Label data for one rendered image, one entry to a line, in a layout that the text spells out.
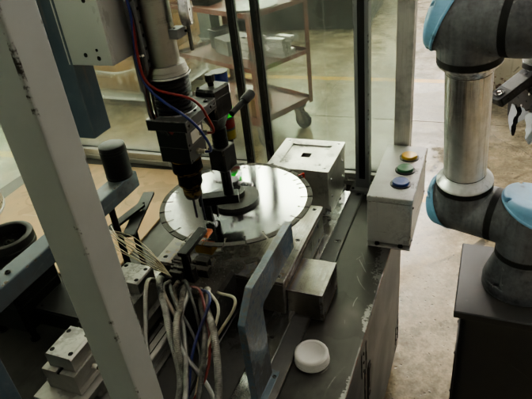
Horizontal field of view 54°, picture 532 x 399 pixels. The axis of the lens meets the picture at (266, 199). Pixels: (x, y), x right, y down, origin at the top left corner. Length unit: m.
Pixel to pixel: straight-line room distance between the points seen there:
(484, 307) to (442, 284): 1.19
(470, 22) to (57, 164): 0.72
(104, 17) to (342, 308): 0.76
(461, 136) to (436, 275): 1.43
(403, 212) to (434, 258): 1.27
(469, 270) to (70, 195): 1.05
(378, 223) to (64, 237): 0.98
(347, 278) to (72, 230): 0.91
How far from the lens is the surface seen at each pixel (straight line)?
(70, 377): 1.05
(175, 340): 0.98
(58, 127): 0.41
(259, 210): 1.16
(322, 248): 1.34
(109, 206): 1.15
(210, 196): 1.11
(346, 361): 1.10
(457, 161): 1.12
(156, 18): 0.89
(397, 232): 1.33
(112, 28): 0.88
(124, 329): 0.52
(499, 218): 1.17
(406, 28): 1.41
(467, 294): 1.26
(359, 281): 1.26
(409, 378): 2.05
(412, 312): 2.28
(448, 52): 0.99
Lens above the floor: 1.58
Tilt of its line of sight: 32 degrees down
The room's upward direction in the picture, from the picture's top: 7 degrees counter-clockwise
